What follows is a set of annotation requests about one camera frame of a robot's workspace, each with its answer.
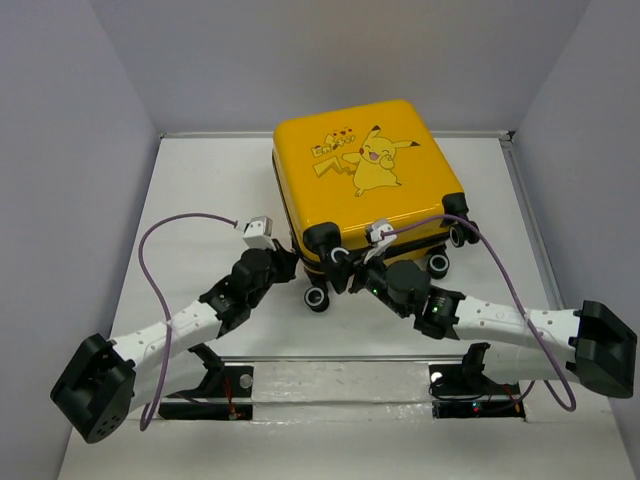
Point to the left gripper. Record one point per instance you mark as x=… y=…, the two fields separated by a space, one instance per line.
x=283 y=261

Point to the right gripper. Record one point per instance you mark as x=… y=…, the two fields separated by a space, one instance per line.
x=341 y=269

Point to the yellow hard-shell suitcase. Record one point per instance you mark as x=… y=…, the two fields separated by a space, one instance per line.
x=355 y=166

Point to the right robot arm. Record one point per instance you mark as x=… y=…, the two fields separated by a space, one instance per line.
x=590 y=346

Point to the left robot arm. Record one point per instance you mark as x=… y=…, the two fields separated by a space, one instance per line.
x=103 y=380

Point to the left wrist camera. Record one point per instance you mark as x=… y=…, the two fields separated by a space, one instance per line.
x=257 y=232

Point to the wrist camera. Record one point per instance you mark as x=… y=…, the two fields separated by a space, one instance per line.
x=380 y=236
x=257 y=232

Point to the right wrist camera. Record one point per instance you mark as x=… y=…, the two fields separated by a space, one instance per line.
x=380 y=236

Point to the silver front rail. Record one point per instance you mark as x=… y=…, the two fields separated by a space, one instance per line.
x=352 y=358

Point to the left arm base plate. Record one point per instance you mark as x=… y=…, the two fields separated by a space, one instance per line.
x=224 y=397

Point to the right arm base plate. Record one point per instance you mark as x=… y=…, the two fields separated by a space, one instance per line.
x=454 y=397

